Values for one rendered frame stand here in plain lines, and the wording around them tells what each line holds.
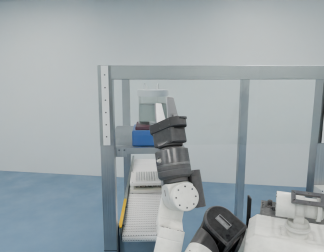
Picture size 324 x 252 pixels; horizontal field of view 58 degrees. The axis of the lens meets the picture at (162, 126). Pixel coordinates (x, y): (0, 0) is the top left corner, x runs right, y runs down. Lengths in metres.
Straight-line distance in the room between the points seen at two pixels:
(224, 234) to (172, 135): 0.32
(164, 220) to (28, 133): 4.83
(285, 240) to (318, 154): 0.71
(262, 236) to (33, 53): 4.85
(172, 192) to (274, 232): 0.33
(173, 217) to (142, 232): 0.76
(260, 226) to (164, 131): 0.39
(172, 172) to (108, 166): 0.63
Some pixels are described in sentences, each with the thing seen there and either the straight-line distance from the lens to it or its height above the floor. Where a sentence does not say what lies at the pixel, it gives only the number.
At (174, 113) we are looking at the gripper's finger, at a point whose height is 1.55.
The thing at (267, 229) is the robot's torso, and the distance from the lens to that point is 0.90.
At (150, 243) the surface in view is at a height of 0.82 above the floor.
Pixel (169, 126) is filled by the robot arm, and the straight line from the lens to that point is 0.73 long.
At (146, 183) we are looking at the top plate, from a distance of 1.96.
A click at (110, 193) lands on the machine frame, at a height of 1.13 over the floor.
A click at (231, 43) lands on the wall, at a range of 4.51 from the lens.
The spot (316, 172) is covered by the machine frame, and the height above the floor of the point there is 1.21.
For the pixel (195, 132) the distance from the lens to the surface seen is 1.28.
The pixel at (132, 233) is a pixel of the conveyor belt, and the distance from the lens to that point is 1.54.
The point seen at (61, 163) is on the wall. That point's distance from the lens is 5.31.
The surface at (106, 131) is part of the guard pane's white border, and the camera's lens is 1.27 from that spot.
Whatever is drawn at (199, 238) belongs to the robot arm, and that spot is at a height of 1.20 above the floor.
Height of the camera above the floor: 1.65
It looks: 10 degrees down
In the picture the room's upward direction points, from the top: straight up
